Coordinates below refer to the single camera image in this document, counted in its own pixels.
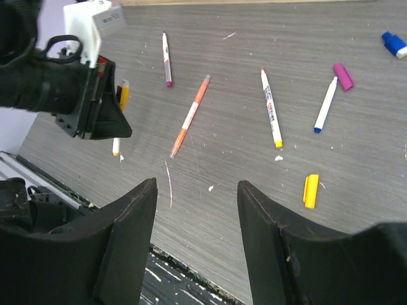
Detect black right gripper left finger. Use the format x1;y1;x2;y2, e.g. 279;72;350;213
1;178;158;304

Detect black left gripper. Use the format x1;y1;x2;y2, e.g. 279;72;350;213
55;58;132;140

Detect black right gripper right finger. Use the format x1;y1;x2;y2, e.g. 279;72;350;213
237;180;406;304

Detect yellow black eraser cap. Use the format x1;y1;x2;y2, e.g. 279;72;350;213
116;79;130;111

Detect yellow pen cap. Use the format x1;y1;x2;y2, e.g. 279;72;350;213
303;174;319;209

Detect white pen purple end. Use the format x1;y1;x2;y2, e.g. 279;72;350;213
162;32;172;88

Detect orange highlighter pen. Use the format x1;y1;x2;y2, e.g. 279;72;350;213
170;74;211;158

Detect white marker orange tip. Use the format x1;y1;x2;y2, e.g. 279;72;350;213
261;67;283;149

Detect purple pen cap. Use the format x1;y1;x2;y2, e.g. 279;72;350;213
333;63;354;92

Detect white pen yellow end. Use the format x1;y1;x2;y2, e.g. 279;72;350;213
112;138;121;156

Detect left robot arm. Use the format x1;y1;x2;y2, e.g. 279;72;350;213
1;1;132;140

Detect blue white pen cap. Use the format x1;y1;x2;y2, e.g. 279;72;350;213
382;32;407;59

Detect white marker blue end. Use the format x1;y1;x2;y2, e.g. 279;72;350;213
314;76;338;133

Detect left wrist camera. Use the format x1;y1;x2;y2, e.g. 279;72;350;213
64;1;125;69

